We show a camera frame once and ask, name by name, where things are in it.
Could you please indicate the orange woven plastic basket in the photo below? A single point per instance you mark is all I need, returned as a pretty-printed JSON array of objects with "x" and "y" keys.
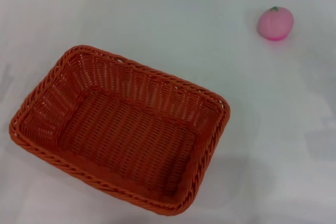
[{"x": 126, "y": 134}]

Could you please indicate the pink peach toy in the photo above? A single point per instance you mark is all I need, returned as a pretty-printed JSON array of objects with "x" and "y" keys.
[{"x": 275, "y": 23}]

